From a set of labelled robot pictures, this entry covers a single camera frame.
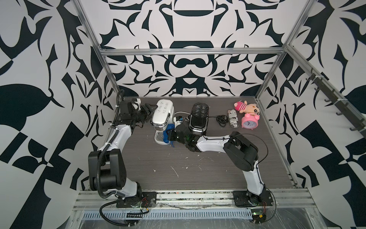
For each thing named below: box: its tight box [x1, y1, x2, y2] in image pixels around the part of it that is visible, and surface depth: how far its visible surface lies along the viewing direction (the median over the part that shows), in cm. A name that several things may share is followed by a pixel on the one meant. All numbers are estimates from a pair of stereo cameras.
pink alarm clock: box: [241, 113, 261, 130], surface depth 99 cm
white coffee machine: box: [150, 98, 175, 146], surface depth 83 cm
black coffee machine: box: [188, 102, 210, 136], surface depth 81 cm
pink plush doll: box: [233, 99, 261, 115], surface depth 107 cm
